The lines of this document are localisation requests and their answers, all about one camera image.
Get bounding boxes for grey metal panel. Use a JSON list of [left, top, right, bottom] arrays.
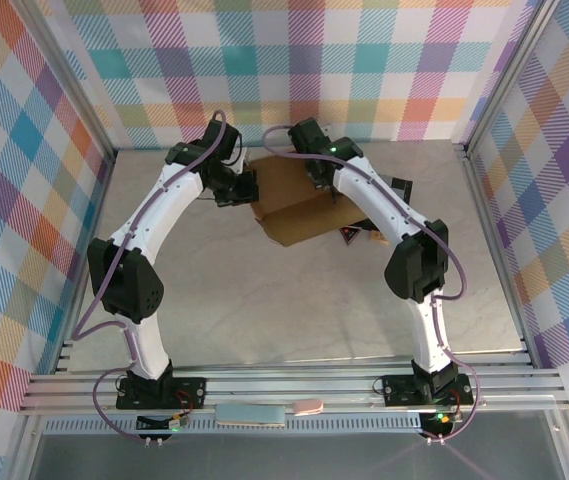
[[26, 433, 569, 480]]

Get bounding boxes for perforated grey cable duct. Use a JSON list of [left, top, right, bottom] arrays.
[[41, 415, 558, 437]]

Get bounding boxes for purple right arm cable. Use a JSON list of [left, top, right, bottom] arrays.
[[262, 125, 480, 444]]

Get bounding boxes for black triangular sticker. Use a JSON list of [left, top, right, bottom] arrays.
[[339, 225, 364, 248]]

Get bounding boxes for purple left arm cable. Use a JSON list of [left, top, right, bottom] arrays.
[[72, 109, 245, 444]]

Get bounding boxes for black grey checkerboard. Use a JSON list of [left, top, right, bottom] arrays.
[[348, 174, 414, 235]]

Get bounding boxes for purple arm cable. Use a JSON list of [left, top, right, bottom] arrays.
[[72, 109, 245, 444], [262, 125, 480, 444]]

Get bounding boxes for left controller board green light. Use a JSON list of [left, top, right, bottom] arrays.
[[136, 410, 189, 432]]

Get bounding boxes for brown cardboard paper box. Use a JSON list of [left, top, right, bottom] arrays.
[[247, 155, 365, 249]]

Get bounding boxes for aluminium frame rail bed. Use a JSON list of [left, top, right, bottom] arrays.
[[18, 355, 569, 417]]

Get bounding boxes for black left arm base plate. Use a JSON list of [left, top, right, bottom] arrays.
[[116, 375, 208, 412]]

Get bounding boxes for light blue flat pad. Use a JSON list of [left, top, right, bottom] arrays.
[[213, 403, 288, 428]]

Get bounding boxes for controller board green light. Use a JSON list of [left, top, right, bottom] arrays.
[[421, 409, 463, 431], [136, 410, 189, 432]]

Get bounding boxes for right controller board green light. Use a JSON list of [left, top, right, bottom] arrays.
[[421, 409, 463, 431]]

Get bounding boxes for pink eraser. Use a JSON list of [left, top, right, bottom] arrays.
[[292, 397, 325, 416]]

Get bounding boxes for aluminium side floor rail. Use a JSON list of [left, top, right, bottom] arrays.
[[461, 147, 538, 371], [56, 149, 118, 374]]

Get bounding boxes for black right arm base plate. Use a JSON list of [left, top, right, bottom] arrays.
[[382, 373, 475, 407]]

